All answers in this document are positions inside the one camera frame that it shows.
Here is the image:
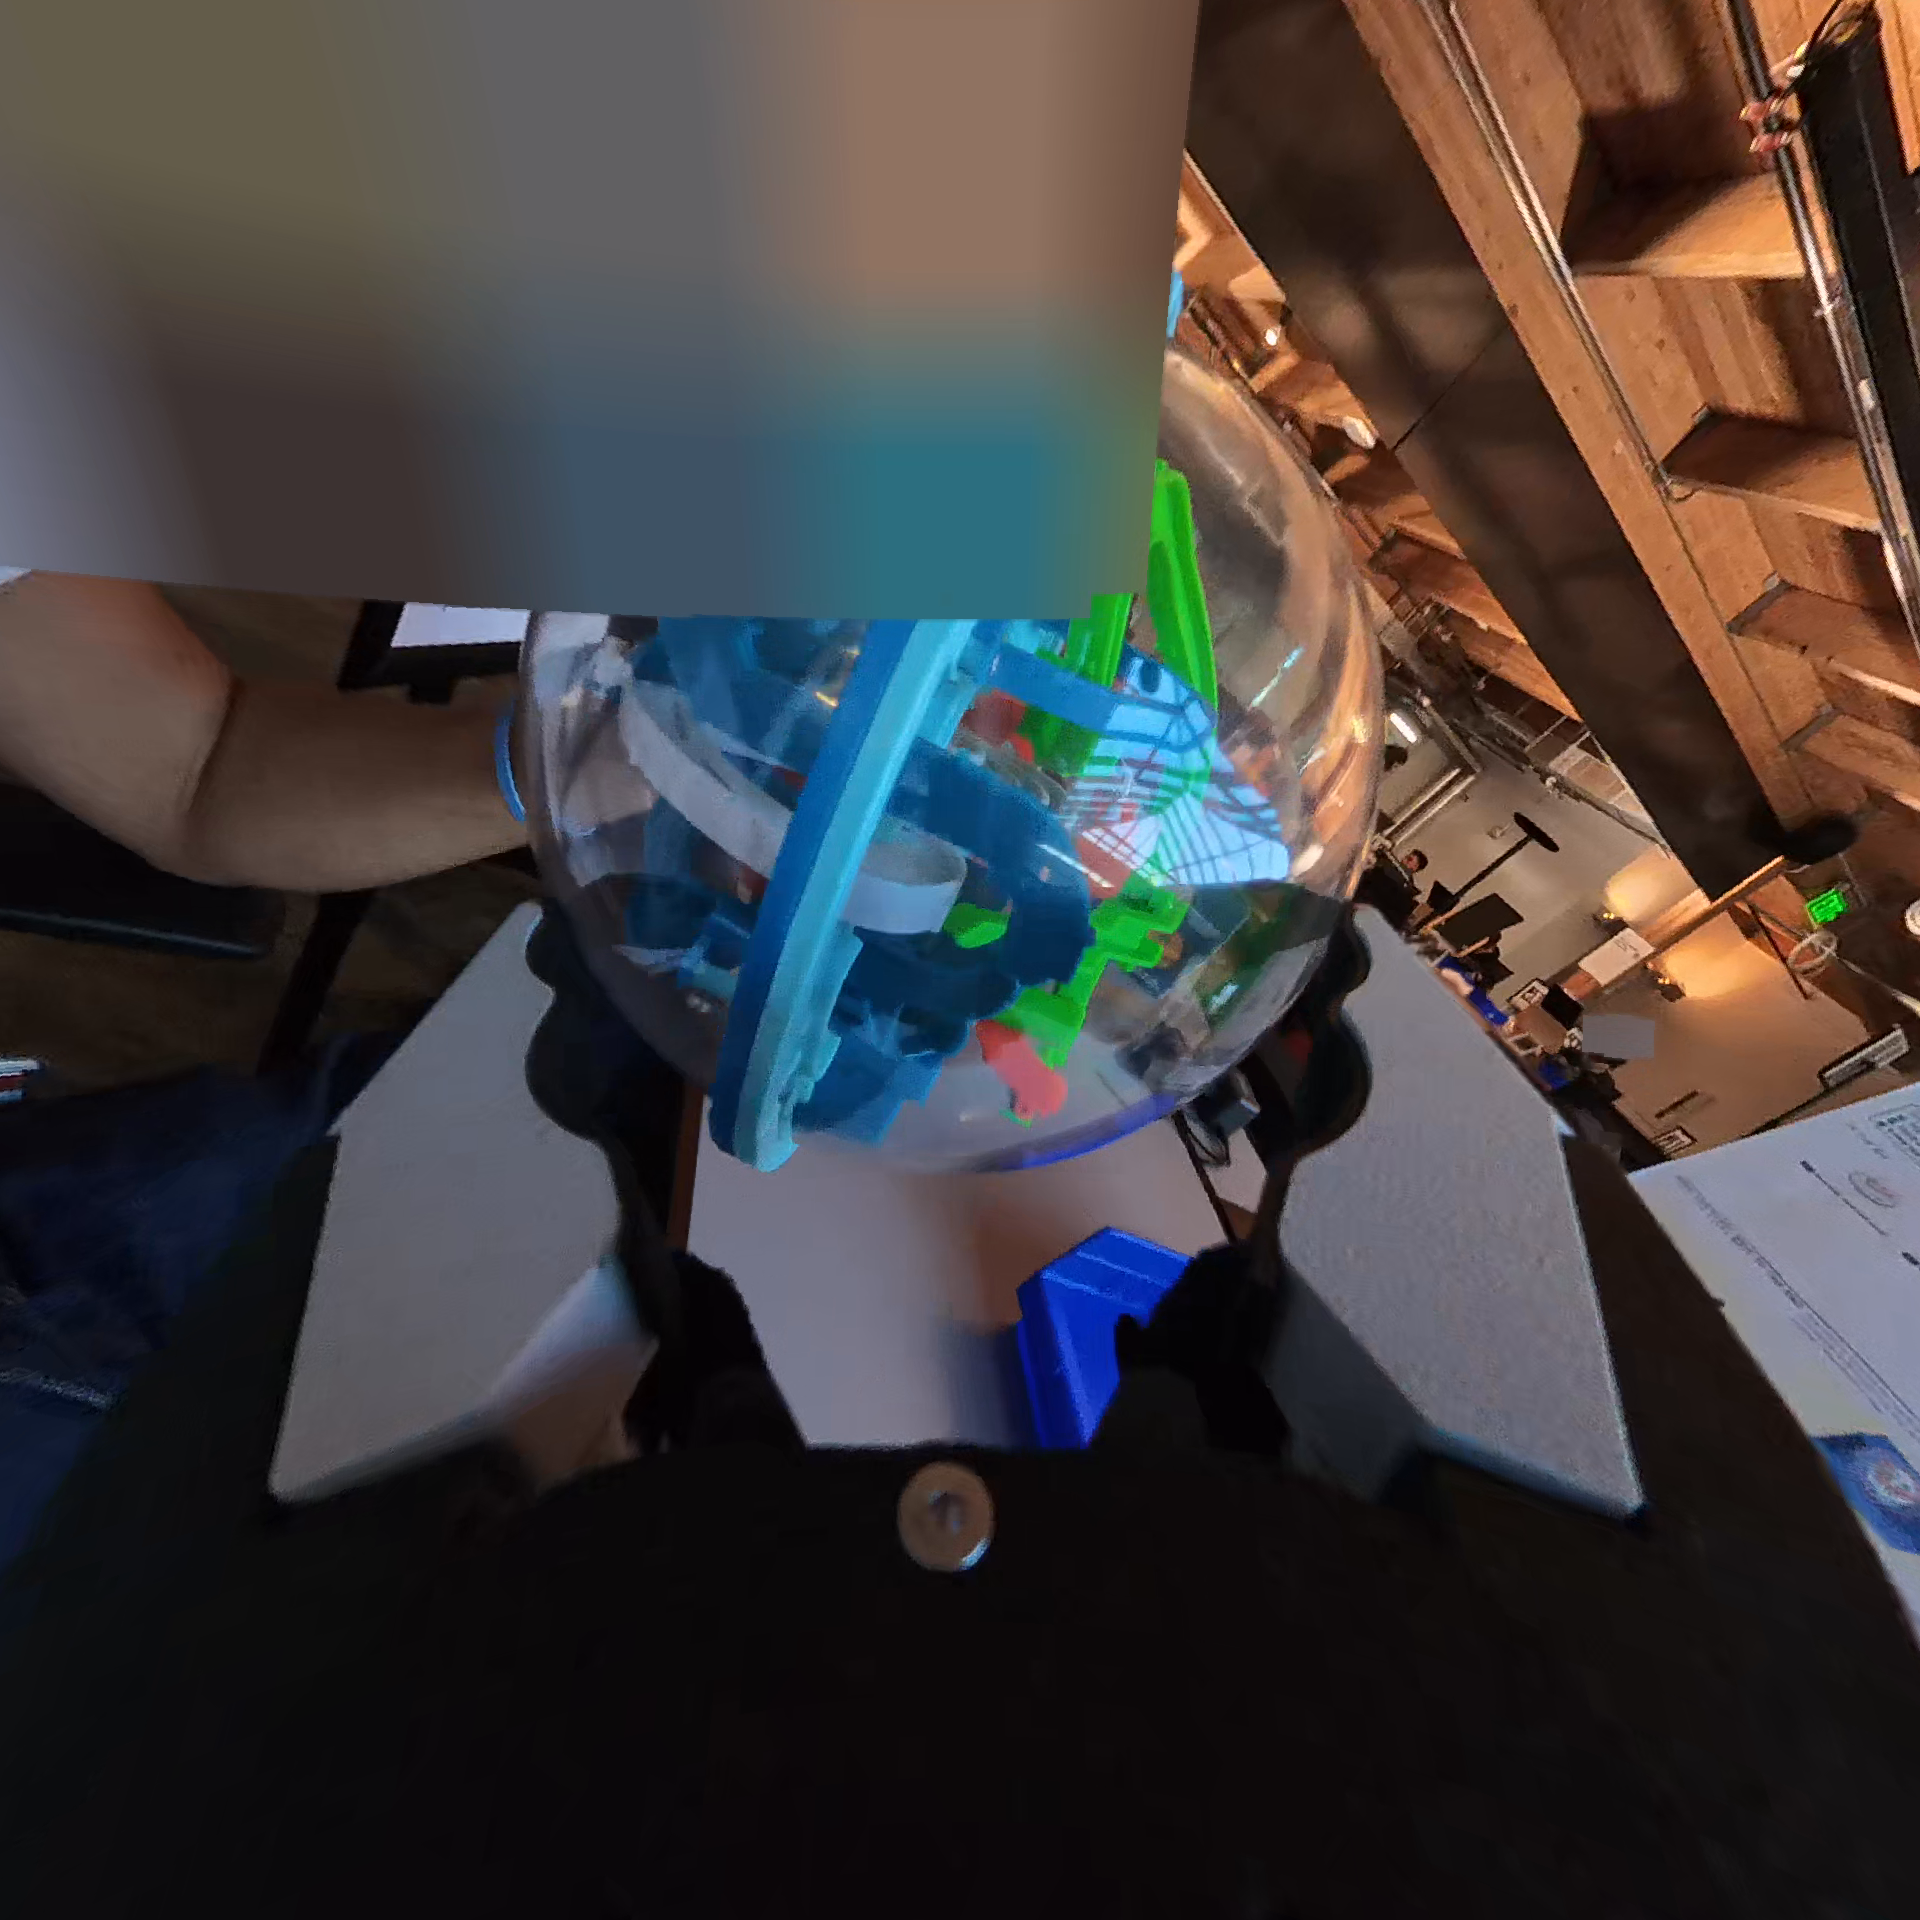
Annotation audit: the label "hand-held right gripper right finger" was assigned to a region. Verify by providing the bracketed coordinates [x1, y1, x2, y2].
[1245, 907, 1646, 1519]

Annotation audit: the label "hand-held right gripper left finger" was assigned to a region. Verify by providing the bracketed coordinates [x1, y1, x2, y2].
[268, 901, 706, 1504]

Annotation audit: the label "clear plastic maze ball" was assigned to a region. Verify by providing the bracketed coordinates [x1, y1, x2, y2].
[517, 345, 1390, 1175]

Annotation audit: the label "person's left forearm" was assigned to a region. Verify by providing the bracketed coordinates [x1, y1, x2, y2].
[0, 573, 531, 896]

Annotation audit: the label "person's blue jeans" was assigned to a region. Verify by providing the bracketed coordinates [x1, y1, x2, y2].
[0, 1036, 362, 1519]

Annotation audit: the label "printed paper sheet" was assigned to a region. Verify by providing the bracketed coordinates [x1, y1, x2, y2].
[1628, 1084, 1920, 1629]

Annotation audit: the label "blue plastic bin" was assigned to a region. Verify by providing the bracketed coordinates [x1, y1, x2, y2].
[1015, 1228, 1203, 1451]

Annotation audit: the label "black ceiling light fixture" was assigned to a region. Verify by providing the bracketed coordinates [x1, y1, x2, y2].
[1791, 0, 1920, 634]

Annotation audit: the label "black metal frame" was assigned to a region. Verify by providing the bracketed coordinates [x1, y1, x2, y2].
[258, 600, 453, 1075]

